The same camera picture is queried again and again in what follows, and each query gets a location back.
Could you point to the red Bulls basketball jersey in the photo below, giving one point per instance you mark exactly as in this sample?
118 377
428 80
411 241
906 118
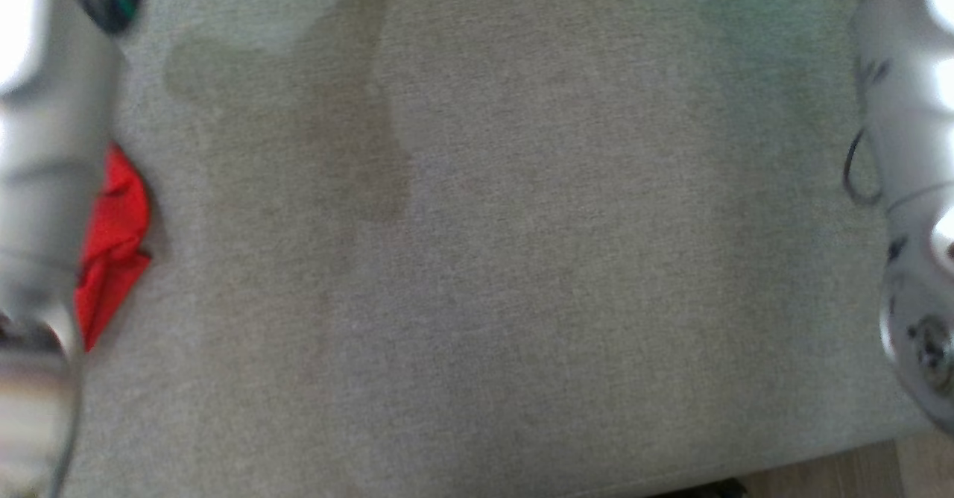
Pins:
112 244

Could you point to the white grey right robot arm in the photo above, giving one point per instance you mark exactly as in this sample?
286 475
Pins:
913 185

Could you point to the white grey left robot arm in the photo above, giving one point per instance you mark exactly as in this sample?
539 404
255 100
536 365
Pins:
52 147

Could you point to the grey fabric sofa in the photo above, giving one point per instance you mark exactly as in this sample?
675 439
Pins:
484 222

